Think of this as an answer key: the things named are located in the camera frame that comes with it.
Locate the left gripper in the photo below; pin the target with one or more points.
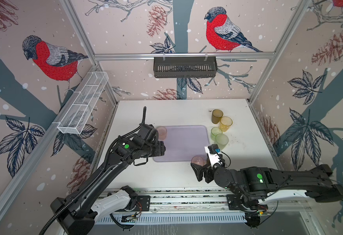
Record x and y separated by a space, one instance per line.
160 148

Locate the pink smooth cup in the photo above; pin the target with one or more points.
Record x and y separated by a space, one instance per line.
198 160

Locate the aluminium frame top rail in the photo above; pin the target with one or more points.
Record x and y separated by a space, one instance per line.
149 56

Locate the green smooth cup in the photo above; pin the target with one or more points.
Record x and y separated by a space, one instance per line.
214 132

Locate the white wire mesh shelf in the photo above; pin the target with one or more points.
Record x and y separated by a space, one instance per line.
79 112

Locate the yellow smooth cup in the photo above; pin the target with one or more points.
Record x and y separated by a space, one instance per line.
225 123

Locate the black hanging wire basket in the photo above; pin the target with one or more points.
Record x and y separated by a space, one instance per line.
185 67

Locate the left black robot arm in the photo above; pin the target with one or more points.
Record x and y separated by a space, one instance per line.
78 212

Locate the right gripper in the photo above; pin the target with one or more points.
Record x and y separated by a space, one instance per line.
207 170

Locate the pale green textured cup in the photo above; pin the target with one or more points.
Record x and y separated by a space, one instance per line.
221 140

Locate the brown textured cup back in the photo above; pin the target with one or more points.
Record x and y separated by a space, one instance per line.
216 116

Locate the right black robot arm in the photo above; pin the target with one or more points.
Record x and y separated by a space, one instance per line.
251 188

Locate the pink textured cup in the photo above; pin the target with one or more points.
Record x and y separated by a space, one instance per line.
162 132

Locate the lilac plastic tray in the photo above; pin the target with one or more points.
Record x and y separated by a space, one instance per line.
183 143

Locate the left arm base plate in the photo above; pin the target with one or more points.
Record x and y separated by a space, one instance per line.
139 203

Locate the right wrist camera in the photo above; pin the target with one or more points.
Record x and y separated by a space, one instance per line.
214 155

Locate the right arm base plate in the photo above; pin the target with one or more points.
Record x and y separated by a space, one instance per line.
237 203

